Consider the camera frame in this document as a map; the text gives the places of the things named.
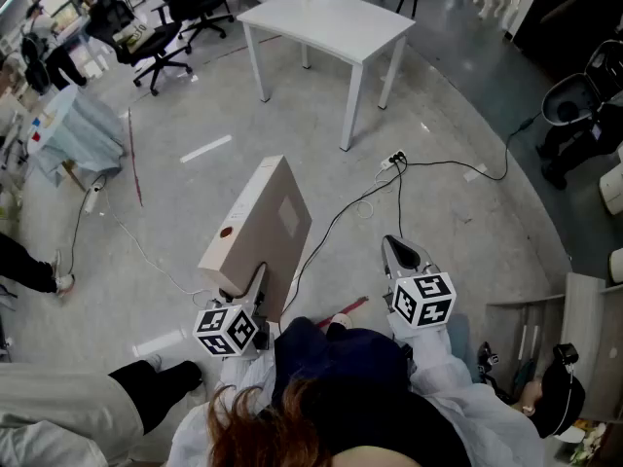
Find black power cable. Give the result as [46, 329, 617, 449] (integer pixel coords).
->
[402, 112, 542, 183]
[396, 161, 406, 238]
[66, 175, 106, 277]
[278, 161, 405, 334]

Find grey wooden shelf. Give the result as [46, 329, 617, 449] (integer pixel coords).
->
[486, 272, 623, 423]

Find person's left forearm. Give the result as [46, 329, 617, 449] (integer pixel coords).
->
[194, 350, 281, 437]

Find person's legs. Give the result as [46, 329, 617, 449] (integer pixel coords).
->
[272, 316, 410, 408]

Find person's right forearm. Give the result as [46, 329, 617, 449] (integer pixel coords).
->
[388, 316, 481, 393]

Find beige tote bag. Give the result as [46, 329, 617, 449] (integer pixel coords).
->
[113, 17, 157, 52]

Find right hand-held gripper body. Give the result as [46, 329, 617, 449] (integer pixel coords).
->
[382, 259, 458, 331]

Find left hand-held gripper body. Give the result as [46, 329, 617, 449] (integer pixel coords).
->
[193, 265, 274, 359]

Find beige cardboard box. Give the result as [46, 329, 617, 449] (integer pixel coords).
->
[197, 154, 313, 324]

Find black and white machine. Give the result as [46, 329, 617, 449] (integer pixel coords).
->
[534, 39, 623, 192]

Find white cable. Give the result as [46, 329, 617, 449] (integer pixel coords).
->
[103, 201, 218, 306]
[352, 166, 396, 219]

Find black office chair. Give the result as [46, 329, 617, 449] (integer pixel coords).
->
[87, 0, 195, 97]
[144, 0, 236, 43]

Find round table with blue cloth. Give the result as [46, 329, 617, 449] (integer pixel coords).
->
[26, 85, 127, 190]

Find person's white shoe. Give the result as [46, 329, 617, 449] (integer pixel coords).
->
[325, 311, 354, 333]

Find person's torso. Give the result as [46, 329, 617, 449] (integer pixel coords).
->
[165, 377, 546, 467]

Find white power strip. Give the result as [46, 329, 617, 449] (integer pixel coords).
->
[83, 182, 106, 214]
[379, 149, 408, 170]

